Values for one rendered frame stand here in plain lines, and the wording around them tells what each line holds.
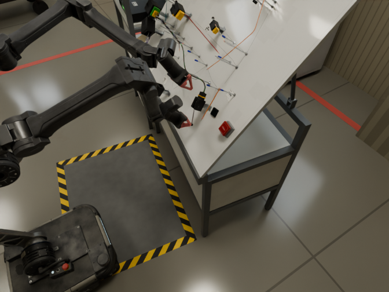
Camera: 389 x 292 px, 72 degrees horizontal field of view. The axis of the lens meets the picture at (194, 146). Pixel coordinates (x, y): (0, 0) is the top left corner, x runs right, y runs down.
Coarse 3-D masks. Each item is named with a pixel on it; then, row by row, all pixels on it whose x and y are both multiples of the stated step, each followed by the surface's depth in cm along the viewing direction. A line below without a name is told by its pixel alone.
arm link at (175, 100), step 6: (174, 96) 117; (162, 102) 117; (168, 102) 116; (174, 102) 115; (180, 102) 118; (162, 108) 118; (168, 108) 116; (174, 108) 118; (162, 114) 118; (156, 120) 115; (162, 120) 119
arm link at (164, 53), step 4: (164, 48) 109; (168, 48) 109; (160, 52) 109; (164, 52) 107; (168, 52) 107; (160, 56) 106; (164, 56) 106; (168, 56) 107; (172, 56) 109; (160, 60) 107; (164, 60) 106; (168, 60) 107; (172, 60) 108; (164, 64) 108; (168, 64) 108; (172, 64) 109; (164, 68) 111
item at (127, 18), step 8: (128, 0) 176; (120, 8) 209; (128, 8) 180; (120, 16) 235; (128, 16) 183; (120, 24) 240; (128, 24) 189; (136, 24) 193; (136, 32) 194; (128, 56) 265; (136, 96) 304; (152, 128) 273
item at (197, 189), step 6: (174, 138) 185; (174, 144) 192; (174, 150) 200; (180, 150) 178; (180, 156) 185; (180, 162) 193; (186, 162) 170; (186, 168) 177; (186, 174) 184; (192, 174) 165; (192, 180) 171; (192, 186) 177; (198, 186) 160; (198, 192) 166; (198, 198) 171
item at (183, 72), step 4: (176, 64) 110; (168, 68) 110; (172, 68) 110; (176, 68) 111; (180, 68) 113; (168, 72) 112; (172, 72) 112; (176, 72) 112; (180, 72) 113; (184, 72) 112; (188, 72) 113; (172, 76) 114; (176, 76) 113; (180, 76) 113; (176, 80) 113; (180, 80) 112
